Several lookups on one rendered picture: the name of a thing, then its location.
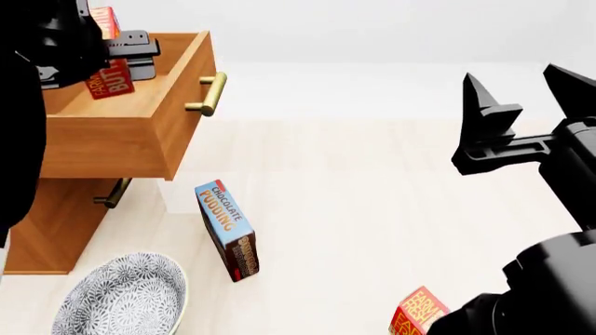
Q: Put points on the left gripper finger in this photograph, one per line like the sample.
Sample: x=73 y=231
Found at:
x=142 y=70
x=135 y=43

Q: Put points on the red farm fresh butter box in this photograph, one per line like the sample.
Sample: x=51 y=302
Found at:
x=414 y=314
x=114 y=83

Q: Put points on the wooden cabinet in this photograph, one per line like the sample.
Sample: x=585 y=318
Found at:
x=51 y=227

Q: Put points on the red orange carton box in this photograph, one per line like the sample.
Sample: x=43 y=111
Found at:
x=108 y=21

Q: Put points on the grey patterned ceramic bowl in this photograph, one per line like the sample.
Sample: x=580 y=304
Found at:
x=125 y=296

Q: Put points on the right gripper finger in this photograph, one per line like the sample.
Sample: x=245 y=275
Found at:
x=482 y=118
x=572 y=94

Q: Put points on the wooden cabinet drawer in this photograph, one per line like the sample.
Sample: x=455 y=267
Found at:
x=121 y=139

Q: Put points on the chocolate pudding box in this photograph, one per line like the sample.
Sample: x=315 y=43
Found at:
x=226 y=223

